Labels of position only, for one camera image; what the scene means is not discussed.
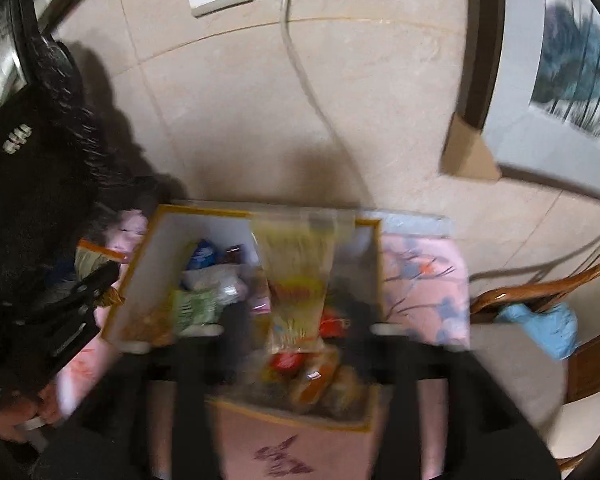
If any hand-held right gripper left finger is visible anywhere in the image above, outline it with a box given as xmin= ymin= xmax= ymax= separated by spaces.
xmin=32 ymin=305 xmax=255 ymax=480

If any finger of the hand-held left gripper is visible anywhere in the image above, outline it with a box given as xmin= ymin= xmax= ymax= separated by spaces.
xmin=25 ymin=305 xmax=102 ymax=378
xmin=27 ymin=261 xmax=122 ymax=323

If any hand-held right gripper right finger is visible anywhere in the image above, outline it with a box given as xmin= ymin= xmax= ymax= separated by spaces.
xmin=336 ymin=297 xmax=563 ymax=480

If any yellow orange snack packet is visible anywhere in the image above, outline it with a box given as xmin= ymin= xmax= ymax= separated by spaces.
xmin=74 ymin=239 xmax=129 ymax=307

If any yellow cardboard box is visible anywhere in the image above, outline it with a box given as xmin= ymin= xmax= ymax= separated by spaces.
xmin=102 ymin=204 xmax=385 ymax=433

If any clear yellow print packet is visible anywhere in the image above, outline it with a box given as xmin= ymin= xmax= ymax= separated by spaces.
xmin=250 ymin=208 xmax=357 ymax=356

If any person's left hand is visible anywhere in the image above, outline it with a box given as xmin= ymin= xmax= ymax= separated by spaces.
xmin=0 ymin=390 xmax=66 ymax=443

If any green snack packet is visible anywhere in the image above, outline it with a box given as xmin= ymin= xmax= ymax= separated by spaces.
xmin=171 ymin=287 xmax=227 ymax=337

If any small red snack packet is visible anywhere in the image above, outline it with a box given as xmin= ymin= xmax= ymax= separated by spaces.
xmin=269 ymin=351 xmax=307 ymax=376

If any brown snack packet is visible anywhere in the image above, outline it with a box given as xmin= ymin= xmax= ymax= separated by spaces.
xmin=124 ymin=307 xmax=177 ymax=347

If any pink floral tablecloth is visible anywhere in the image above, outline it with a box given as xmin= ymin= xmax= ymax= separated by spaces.
xmin=55 ymin=207 xmax=473 ymax=480

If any black speckled object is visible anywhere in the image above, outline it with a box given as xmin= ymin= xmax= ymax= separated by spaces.
xmin=10 ymin=0 xmax=178 ymax=241

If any grey seat cushion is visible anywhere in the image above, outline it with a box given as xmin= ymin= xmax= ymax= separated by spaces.
xmin=470 ymin=322 xmax=573 ymax=413

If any wooden chair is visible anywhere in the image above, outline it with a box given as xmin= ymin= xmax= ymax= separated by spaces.
xmin=469 ymin=232 xmax=600 ymax=471

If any silver metal object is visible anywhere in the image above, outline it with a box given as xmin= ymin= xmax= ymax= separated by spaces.
xmin=0 ymin=0 xmax=46 ymax=121

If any blue cloth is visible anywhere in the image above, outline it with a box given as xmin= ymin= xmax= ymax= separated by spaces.
xmin=495 ymin=302 xmax=579 ymax=361

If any cardboard piece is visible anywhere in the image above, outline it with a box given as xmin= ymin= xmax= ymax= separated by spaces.
xmin=440 ymin=112 xmax=503 ymax=182

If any framed painting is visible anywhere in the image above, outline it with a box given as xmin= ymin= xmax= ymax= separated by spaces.
xmin=460 ymin=0 xmax=600 ymax=201

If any grey power cable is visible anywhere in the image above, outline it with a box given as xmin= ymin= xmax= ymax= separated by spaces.
xmin=279 ymin=0 xmax=378 ymax=207

